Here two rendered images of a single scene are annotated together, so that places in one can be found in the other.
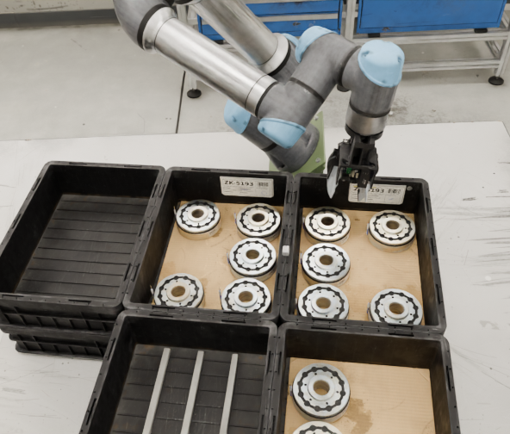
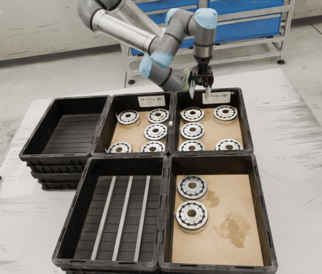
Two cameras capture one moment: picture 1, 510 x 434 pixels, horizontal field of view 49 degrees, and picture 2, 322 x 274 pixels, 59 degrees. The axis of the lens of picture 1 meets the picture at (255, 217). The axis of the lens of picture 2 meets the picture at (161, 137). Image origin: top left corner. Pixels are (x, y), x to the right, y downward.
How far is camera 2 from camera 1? 21 cm
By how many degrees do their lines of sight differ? 5
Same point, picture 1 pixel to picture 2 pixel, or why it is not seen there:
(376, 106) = (206, 40)
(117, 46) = (93, 64)
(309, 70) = (172, 27)
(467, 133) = (263, 74)
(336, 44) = (184, 13)
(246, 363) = (154, 180)
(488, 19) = (273, 31)
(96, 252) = (79, 138)
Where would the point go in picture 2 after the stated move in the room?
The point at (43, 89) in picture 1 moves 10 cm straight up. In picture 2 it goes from (58, 87) to (55, 80)
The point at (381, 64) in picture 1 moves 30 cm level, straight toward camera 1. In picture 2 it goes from (205, 16) to (195, 63)
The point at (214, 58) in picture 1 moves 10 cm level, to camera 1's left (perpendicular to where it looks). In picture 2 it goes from (127, 29) to (100, 33)
